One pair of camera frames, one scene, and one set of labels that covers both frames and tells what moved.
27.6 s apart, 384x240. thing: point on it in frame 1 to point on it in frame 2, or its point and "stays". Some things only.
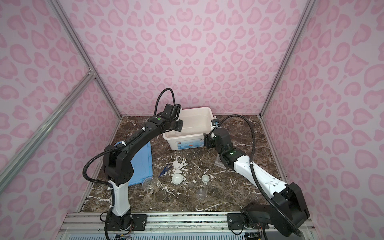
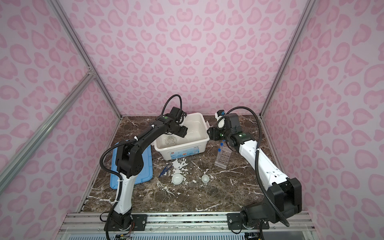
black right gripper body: x=211 y=143 to x=219 y=134
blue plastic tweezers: x=165 y=169 stays
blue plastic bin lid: x=142 y=164 stays
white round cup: x=177 y=178 stays
